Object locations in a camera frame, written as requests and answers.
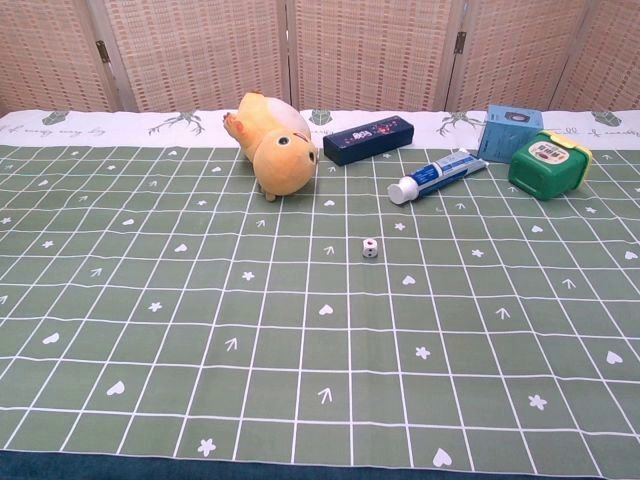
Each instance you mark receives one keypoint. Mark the small white die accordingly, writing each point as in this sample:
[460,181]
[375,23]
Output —
[369,247]

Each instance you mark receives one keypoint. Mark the green grid patterned tablecloth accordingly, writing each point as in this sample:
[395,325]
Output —
[320,310]

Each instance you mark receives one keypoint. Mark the yellow plush toy animal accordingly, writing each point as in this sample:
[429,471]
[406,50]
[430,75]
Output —
[272,145]

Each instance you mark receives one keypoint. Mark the dark blue rectangular box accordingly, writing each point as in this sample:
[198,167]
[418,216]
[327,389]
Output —
[368,139]

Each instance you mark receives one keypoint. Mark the white blue toothpaste tube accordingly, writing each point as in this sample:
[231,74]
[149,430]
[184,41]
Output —
[437,173]

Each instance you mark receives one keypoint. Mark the woven bamboo folding screen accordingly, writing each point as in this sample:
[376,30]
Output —
[320,52]

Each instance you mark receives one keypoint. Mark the light blue carton box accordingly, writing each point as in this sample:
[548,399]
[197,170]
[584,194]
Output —
[508,132]

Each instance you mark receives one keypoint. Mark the green plastic container yellow lid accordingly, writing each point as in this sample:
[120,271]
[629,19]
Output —
[547,166]

